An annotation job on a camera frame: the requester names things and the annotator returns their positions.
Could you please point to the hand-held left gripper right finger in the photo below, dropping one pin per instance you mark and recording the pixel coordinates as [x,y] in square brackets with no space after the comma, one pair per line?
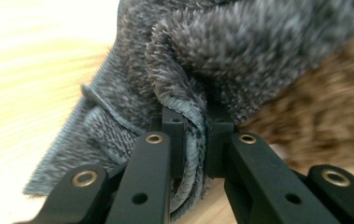
[258,180]

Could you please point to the grey fluffy towel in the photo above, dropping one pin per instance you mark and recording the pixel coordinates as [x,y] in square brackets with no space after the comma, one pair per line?
[227,46]

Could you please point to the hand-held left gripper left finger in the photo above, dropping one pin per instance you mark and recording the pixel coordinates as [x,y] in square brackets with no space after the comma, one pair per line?
[149,174]

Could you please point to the brown teddy bear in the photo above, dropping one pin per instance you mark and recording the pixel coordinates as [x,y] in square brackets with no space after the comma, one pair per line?
[327,124]

